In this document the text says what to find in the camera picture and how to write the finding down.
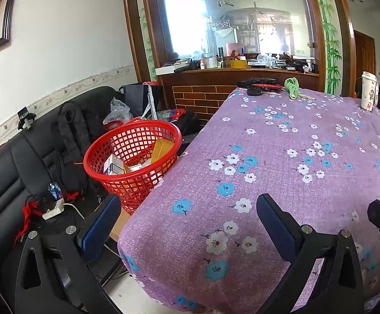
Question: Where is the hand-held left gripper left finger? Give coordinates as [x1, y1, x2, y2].
[14, 194, 122, 314]

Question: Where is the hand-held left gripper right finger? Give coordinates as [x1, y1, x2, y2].
[256, 194, 364, 314]

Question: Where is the red plastic mesh basket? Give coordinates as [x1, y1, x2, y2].
[83, 119, 182, 216]

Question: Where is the white blue medicine box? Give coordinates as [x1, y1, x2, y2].
[103, 155, 125, 175]

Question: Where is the yellow plastic container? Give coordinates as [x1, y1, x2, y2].
[151, 137, 174, 167]

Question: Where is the cardboard box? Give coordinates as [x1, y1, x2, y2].
[110, 208, 132, 240]

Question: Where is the white power strip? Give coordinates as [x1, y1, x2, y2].
[42, 199, 65, 220]

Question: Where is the purple floral tablecloth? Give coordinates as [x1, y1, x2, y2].
[117, 88, 380, 314]

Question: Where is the black backpack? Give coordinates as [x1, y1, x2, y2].
[51, 103, 102, 197]

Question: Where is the black leather sofa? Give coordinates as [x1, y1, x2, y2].
[0, 86, 125, 314]

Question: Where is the clear plastic bag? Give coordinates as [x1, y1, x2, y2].
[102, 97, 134, 126]

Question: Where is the colourful printed bag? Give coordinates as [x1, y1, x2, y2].
[157, 108, 187, 122]

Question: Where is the black paper bag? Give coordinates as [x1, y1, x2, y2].
[119, 83, 163, 118]

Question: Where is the white patterned strip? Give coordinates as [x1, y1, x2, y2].
[141, 84, 159, 121]

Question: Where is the white cartoon print cup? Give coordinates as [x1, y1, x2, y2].
[360, 71, 379, 111]

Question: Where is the green cloth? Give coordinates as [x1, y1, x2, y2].
[284, 77, 301, 100]

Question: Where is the black red tool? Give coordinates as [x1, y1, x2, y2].
[237, 78, 282, 90]

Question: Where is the wooden door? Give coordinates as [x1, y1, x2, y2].
[353, 30, 377, 99]

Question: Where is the wooden counter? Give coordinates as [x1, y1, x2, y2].
[156, 67, 321, 128]

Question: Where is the pile of assorted clutter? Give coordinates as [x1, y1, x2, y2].
[156, 44, 319, 74]

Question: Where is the etched glass partition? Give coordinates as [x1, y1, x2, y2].
[144, 0, 324, 69]

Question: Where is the red strap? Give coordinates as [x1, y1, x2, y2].
[14, 199, 43, 246]

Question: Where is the black clamp mount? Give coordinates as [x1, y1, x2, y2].
[18, 107, 36, 131]

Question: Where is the bamboo wall decor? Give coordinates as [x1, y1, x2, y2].
[311, 0, 343, 95]
[134, 0, 159, 77]

